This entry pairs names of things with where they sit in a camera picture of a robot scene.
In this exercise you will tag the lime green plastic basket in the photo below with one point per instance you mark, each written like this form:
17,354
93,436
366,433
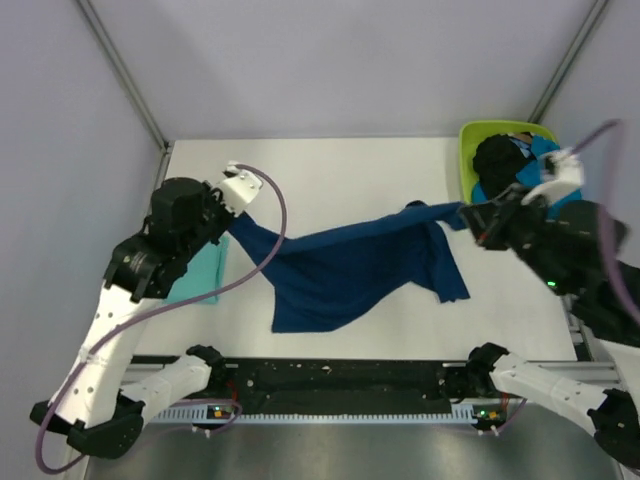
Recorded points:
474,132

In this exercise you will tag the left aluminium frame post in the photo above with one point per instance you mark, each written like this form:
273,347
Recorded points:
121,72

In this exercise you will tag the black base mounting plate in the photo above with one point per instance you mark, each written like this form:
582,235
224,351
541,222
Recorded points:
272,386

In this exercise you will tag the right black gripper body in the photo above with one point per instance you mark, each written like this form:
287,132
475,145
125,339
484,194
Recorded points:
517,227

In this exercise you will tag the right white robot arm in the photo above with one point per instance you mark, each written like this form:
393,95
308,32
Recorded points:
609,415

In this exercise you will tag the right aluminium frame post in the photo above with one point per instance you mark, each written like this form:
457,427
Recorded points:
595,15

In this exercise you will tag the aluminium frame post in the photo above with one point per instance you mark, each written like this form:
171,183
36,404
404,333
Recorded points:
121,72
595,15

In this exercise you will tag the dark blue printed t-shirt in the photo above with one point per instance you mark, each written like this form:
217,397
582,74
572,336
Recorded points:
326,280

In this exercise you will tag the bright blue t-shirt in basket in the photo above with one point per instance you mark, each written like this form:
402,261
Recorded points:
530,176

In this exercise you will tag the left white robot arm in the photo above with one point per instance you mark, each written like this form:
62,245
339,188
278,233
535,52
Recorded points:
93,410

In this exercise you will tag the aluminium extrusion rail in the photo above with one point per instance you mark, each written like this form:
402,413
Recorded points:
597,373

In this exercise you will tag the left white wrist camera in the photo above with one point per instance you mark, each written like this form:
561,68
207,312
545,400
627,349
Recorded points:
239,188

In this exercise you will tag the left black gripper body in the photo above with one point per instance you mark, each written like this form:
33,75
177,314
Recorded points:
215,220

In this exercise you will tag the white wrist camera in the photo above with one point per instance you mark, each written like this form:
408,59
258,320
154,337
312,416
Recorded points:
562,174
239,188

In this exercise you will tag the folded teal t-shirt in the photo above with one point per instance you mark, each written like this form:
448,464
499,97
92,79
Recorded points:
205,273

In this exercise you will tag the black t-shirt in basket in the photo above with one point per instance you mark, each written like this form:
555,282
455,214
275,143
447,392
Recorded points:
497,161

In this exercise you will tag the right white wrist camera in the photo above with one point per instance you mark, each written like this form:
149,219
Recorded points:
562,174

